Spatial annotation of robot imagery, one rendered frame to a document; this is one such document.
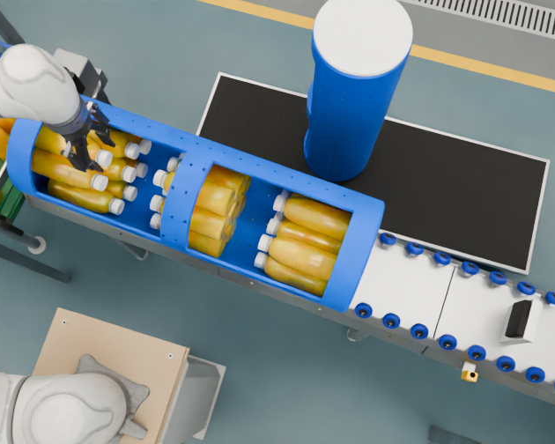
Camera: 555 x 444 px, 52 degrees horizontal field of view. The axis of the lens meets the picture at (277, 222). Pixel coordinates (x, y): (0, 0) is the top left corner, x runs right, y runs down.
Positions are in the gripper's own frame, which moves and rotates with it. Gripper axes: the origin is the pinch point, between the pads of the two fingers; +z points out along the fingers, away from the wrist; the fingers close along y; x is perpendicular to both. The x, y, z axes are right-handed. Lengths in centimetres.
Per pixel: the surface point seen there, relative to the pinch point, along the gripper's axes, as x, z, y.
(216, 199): -30.3, 0.3, -1.1
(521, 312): -106, 11, 1
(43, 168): 14.0, 5.5, -7.4
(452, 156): -95, 104, 76
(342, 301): -65, 3, -13
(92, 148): 2.6, 1.1, 0.6
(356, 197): -61, -1, 10
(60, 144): 10.1, 0.6, -1.4
